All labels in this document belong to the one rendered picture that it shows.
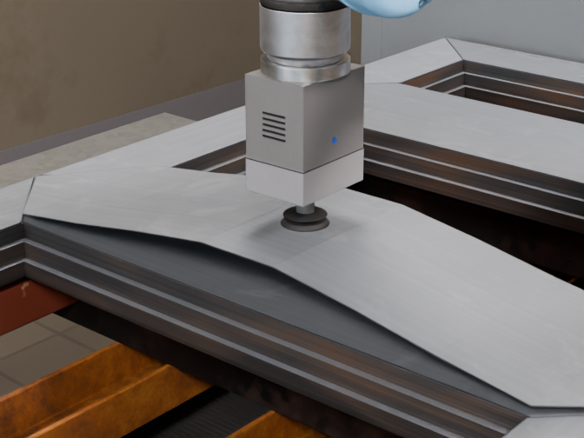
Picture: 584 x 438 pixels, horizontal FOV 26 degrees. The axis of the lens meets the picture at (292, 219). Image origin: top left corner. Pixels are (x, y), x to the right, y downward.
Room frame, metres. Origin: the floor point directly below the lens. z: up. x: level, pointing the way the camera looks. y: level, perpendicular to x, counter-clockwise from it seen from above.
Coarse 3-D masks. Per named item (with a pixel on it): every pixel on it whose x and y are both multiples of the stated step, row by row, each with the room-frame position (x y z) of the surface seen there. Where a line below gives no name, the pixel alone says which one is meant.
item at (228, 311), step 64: (448, 192) 1.33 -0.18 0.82; (512, 192) 1.29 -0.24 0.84; (576, 192) 1.24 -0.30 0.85; (0, 256) 1.10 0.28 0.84; (64, 256) 1.09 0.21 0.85; (128, 256) 1.05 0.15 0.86; (192, 256) 1.05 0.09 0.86; (128, 320) 1.02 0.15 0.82; (192, 320) 0.98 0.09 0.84; (256, 320) 0.94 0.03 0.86; (320, 320) 0.93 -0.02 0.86; (320, 384) 0.88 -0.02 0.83; (384, 384) 0.85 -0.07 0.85; (448, 384) 0.82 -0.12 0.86
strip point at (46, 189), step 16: (48, 176) 1.26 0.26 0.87; (64, 176) 1.25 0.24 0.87; (80, 176) 1.25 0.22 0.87; (96, 176) 1.24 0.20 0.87; (112, 176) 1.24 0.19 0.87; (32, 192) 1.20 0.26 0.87; (48, 192) 1.20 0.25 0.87; (64, 192) 1.20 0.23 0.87; (80, 192) 1.19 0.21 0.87; (32, 208) 1.15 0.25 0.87
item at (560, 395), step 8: (576, 368) 0.83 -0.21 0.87; (568, 376) 0.82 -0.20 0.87; (576, 376) 0.82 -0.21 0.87; (560, 384) 0.80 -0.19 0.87; (568, 384) 0.81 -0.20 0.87; (576, 384) 0.81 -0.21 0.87; (552, 392) 0.79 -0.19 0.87; (560, 392) 0.79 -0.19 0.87; (568, 392) 0.79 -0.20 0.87; (576, 392) 0.80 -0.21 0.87; (536, 400) 0.78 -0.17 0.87; (544, 400) 0.78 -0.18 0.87; (552, 400) 0.78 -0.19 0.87; (560, 400) 0.78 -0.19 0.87; (568, 400) 0.78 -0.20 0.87; (576, 400) 0.79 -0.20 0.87
